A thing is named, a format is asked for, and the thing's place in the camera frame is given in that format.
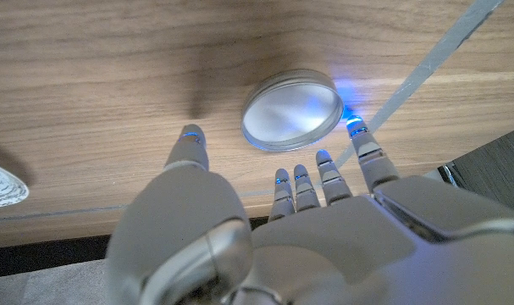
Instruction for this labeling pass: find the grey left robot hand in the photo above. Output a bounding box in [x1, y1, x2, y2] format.
[105, 114, 514, 305]

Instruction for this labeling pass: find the silver metal jar lid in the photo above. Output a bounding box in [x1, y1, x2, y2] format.
[240, 69, 345, 153]

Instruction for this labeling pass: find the white gold-rimmed paper plate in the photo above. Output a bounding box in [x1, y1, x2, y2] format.
[0, 159, 30, 210]

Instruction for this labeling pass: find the grey tape outline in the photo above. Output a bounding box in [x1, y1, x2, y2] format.
[0, 0, 506, 224]

